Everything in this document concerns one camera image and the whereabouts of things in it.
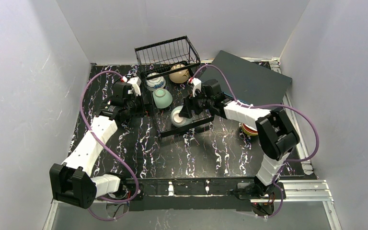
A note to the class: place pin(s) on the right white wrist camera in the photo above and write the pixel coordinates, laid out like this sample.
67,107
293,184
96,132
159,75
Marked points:
196,85

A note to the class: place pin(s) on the black wire dish rack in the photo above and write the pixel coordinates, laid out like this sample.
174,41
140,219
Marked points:
162,59

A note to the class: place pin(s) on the beige ceramic bowl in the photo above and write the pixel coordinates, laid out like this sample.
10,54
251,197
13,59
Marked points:
180,76

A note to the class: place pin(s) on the blue white patterned bowl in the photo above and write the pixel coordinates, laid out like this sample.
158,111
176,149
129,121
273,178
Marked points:
156,83

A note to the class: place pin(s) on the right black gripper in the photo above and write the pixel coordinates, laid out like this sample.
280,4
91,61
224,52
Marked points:
189,106

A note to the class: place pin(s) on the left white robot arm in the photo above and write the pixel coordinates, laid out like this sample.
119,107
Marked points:
72,181

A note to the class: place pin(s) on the orange bowl white inside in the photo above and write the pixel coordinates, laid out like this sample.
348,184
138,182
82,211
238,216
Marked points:
247,128

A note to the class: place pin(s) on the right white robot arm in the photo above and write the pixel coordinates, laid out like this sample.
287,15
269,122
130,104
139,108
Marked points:
277,135

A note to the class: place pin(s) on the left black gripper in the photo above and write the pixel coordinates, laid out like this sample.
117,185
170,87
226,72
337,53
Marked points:
140,105

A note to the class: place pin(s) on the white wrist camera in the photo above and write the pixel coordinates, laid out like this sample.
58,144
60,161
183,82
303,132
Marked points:
135,83
196,85

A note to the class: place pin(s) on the pale green ceramic bowl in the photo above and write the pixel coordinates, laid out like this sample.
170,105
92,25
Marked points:
162,98

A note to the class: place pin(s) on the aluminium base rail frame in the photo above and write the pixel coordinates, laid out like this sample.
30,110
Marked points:
205,204

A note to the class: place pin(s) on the green lined ceramic bowl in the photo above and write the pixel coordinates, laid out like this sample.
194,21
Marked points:
177,120

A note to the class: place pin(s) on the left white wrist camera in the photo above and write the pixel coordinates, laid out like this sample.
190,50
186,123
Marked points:
135,83

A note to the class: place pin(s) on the yellow plastic bowl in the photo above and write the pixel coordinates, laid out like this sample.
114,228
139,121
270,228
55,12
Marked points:
250,134

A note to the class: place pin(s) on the grey teal network switch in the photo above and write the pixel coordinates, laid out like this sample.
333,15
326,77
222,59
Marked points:
250,82

